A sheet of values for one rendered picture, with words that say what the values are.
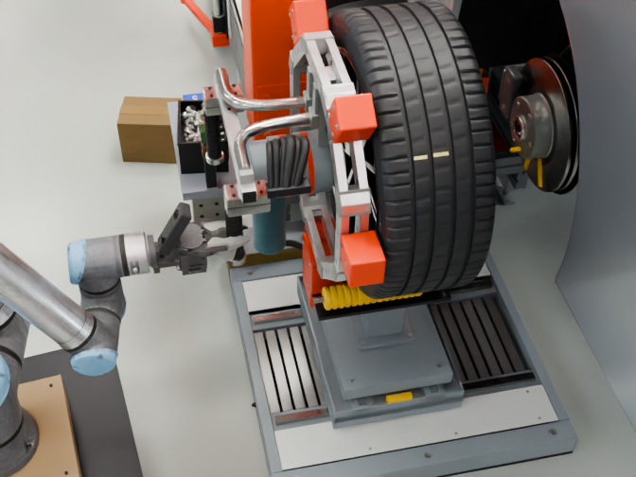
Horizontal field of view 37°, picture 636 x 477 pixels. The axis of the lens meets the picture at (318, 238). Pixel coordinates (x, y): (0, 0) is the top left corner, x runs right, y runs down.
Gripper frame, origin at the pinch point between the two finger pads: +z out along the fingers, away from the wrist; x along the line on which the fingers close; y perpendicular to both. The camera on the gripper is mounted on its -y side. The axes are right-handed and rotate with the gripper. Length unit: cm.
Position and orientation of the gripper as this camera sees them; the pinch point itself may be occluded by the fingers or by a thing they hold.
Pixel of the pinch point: (242, 231)
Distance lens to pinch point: 200.3
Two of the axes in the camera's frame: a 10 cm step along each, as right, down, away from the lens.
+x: 2.1, 7.0, -6.8
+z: 9.8, -1.4, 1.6
